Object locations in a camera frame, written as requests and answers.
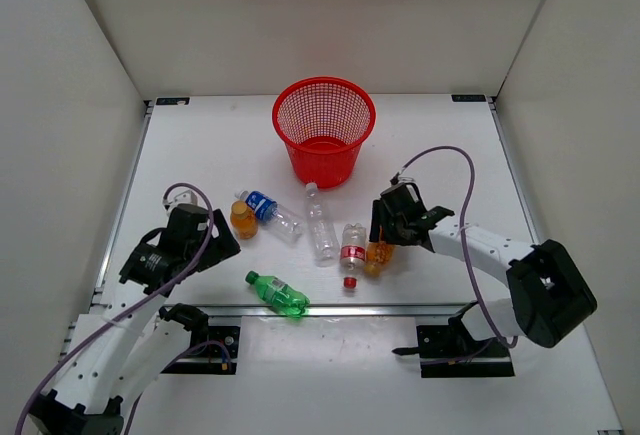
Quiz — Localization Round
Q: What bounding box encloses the crushed orange plastic bottle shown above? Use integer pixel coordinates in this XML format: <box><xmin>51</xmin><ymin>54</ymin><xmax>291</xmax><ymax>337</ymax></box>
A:
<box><xmin>364</xmin><ymin>228</ymin><xmax>395</xmax><ymax>278</ymax></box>

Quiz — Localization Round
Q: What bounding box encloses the clear bottle red label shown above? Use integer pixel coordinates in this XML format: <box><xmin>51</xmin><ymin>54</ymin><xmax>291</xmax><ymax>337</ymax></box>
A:
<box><xmin>340</xmin><ymin>223</ymin><xmax>367</xmax><ymax>290</ymax></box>

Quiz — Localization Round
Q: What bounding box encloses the orange juice bottle yellow cap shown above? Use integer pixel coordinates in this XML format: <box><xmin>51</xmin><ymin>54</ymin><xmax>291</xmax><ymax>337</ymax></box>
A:
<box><xmin>230</xmin><ymin>200</ymin><xmax>258</xmax><ymax>240</ymax></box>

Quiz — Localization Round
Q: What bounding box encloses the clear bottle blue label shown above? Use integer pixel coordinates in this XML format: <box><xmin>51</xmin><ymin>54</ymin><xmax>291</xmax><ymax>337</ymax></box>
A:
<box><xmin>235</xmin><ymin>190</ymin><xmax>304</xmax><ymax>245</ymax></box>

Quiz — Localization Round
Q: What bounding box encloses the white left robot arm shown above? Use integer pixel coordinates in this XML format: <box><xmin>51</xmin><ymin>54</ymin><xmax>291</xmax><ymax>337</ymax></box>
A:
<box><xmin>26</xmin><ymin>204</ymin><xmax>240</xmax><ymax>434</ymax></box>

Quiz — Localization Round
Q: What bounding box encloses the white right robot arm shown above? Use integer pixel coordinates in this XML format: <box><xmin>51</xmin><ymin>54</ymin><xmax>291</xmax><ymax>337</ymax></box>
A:
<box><xmin>371</xmin><ymin>182</ymin><xmax>597</xmax><ymax>355</ymax></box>

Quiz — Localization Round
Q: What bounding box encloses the red mesh plastic bin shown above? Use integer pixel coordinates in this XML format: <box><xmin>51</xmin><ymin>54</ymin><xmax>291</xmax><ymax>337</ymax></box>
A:
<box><xmin>272</xmin><ymin>76</ymin><xmax>376</xmax><ymax>189</ymax></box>

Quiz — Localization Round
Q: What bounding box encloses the clear unlabelled plastic bottle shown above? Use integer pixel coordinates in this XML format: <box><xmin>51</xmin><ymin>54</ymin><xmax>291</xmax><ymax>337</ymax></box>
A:
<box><xmin>304</xmin><ymin>182</ymin><xmax>340</xmax><ymax>266</ymax></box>

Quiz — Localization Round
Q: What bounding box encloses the green plastic bottle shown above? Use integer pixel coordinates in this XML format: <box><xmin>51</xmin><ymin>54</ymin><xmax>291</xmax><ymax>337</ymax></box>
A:
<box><xmin>245</xmin><ymin>271</ymin><xmax>310</xmax><ymax>319</ymax></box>

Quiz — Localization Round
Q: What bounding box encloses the black label right table corner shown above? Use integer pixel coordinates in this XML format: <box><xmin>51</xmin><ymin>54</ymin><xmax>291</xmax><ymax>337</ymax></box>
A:
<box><xmin>451</xmin><ymin>94</ymin><xmax>486</xmax><ymax>103</ymax></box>

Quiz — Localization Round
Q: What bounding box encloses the black label table corner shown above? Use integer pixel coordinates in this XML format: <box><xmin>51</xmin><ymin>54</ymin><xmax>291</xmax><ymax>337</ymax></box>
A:
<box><xmin>451</xmin><ymin>94</ymin><xmax>486</xmax><ymax>103</ymax></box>
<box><xmin>155</xmin><ymin>97</ymin><xmax>190</xmax><ymax>106</ymax></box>

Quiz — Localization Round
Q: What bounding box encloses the black label left table corner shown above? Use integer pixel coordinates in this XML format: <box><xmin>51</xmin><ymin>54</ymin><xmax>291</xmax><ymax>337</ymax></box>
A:
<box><xmin>155</xmin><ymin>97</ymin><xmax>190</xmax><ymax>106</ymax></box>

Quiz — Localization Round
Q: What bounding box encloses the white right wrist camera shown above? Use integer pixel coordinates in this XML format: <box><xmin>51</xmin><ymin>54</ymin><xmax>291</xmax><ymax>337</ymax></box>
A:
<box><xmin>390</xmin><ymin>172</ymin><xmax>415</xmax><ymax>186</ymax></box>

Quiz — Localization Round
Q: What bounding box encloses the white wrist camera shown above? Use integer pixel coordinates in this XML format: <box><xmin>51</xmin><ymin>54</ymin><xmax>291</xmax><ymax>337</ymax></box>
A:
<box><xmin>390</xmin><ymin>172</ymin><xmax>415</xmax><ymax>186</ymax></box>
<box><xmin>162</xmin><ymin>189</ymin><xmax>198</xmax><ymax>214</ymax></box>

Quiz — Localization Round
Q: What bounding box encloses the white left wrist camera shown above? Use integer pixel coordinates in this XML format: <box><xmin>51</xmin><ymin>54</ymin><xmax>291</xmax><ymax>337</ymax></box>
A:
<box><xmin>162</xmin><ymin>189</ymin><xmax>198</xmax><ymax>214</ymax></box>

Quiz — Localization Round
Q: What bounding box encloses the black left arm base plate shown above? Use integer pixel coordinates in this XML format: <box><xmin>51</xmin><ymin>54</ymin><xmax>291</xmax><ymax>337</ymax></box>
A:
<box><xmin>162</xmin><ymin>320</ymin><xmax>241</xmax><ymax>376</ymax></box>

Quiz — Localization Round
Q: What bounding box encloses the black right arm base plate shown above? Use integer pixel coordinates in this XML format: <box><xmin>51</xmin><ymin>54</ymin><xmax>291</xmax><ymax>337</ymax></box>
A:
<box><xmin>392</xmin><ymin>325</ymin><xmax>515</xmax><ymax>379</ymax></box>

